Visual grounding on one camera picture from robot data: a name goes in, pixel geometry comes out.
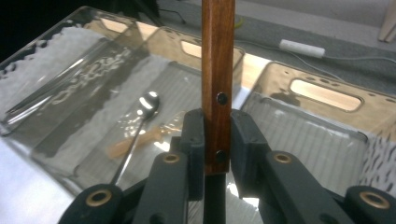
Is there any white power strip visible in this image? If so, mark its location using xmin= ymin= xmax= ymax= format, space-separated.
xmin=278 ymin=38 xmax=327 ymax=60

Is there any pale wooden shelf unit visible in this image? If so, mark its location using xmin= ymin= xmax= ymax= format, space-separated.
xmin=377 ymin=0 xmax=396 ymax=44

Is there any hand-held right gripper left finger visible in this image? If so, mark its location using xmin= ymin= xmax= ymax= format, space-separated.
xmin=179 ymin=107 xmax=206 ymax=202

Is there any black metal stand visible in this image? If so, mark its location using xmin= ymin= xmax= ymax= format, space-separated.
xmin=122 ymin=0 xmax=163 ymax=28

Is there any white power cable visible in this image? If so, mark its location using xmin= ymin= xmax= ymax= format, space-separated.
xmin=323 ymin=53 xmax=396 ymax=65

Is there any wooden-handled knife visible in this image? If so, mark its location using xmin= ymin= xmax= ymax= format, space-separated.
xmin=200 ymin=0 xmax=236 ymax=224

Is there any metal spoon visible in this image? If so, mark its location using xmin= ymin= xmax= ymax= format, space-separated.
xmin=110 ymin=91 xmax=161 ymax=186

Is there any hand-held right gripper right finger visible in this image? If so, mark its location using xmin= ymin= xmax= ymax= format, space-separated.
xmin=230 ymin=108 xmax=271 ymax=198

